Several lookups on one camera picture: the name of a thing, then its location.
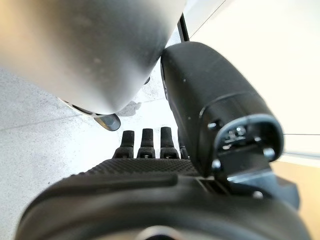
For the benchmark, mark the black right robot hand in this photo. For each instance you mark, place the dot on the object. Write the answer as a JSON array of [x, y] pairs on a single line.
[[150, 200]]

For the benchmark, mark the grey caster wheel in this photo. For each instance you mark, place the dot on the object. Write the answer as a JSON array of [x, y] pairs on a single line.
[[110, 122]]

